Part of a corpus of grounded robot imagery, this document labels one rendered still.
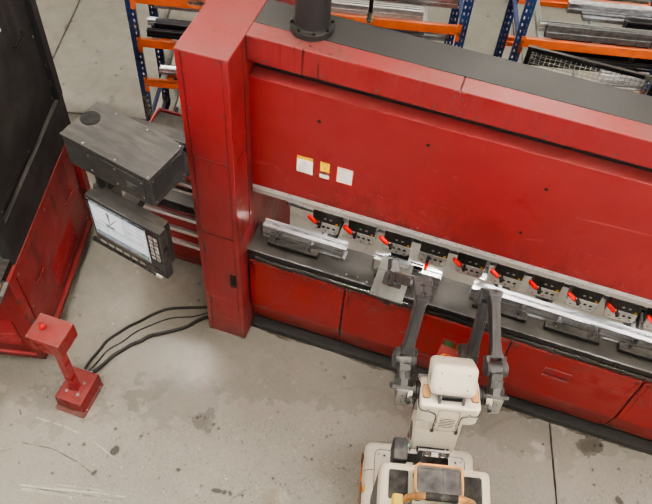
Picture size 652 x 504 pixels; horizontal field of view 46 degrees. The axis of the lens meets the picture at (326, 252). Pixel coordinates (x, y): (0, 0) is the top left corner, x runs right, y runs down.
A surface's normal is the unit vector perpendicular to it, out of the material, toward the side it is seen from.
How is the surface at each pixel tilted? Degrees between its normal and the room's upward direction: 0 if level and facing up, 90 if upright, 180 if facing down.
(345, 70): 90
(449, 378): 48
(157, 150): 1
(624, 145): 90
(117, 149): 1
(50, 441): 0
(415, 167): 90
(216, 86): 90
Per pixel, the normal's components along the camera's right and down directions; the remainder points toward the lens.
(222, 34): 0.05, -0.59
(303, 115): -0.32, 0.75
